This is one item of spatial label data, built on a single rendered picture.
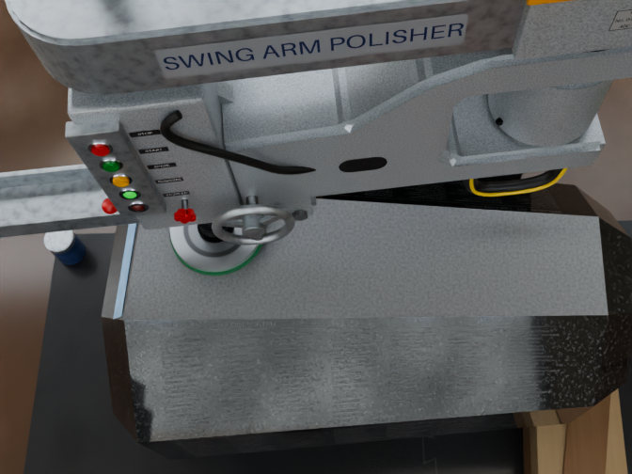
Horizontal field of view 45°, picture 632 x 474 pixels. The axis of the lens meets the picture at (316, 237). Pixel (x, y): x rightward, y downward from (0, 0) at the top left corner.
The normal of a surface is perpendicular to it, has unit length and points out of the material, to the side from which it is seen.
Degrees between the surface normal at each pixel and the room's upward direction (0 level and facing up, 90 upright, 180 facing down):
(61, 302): 0
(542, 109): 90
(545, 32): 90
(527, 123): 90
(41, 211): 1
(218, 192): 90
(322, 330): 45
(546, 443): 0
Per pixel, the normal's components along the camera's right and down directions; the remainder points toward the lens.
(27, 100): -0.06, -0.39
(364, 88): -0.68, -0.23
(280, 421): -0.05, 0.37
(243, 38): 0.10, 0.91
